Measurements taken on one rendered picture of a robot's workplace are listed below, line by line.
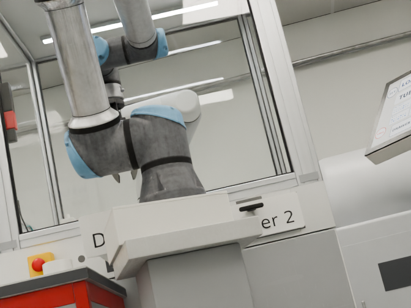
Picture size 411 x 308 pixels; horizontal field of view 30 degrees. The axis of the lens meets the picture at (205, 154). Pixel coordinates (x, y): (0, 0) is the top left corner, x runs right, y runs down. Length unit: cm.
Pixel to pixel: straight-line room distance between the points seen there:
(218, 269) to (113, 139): 37
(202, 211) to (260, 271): 72
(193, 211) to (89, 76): 37
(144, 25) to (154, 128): 29
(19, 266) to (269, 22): 109
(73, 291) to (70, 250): 63
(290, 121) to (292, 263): 44
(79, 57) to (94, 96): 9
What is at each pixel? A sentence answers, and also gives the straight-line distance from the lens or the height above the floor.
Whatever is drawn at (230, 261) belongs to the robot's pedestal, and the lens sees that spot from 159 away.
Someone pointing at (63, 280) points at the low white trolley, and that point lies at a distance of 174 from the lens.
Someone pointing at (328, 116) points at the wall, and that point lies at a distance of 572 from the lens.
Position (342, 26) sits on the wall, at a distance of 596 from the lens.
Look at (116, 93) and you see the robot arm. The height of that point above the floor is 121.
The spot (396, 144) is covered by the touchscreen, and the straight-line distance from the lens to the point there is 218.
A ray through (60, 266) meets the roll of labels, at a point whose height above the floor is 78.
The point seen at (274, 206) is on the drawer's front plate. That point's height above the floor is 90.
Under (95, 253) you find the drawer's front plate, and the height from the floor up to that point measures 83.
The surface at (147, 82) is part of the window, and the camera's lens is 247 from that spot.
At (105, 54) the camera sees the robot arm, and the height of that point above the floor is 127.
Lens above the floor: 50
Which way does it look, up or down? 15 degrees up
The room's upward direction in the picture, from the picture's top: 13 degrees counter-clockwise
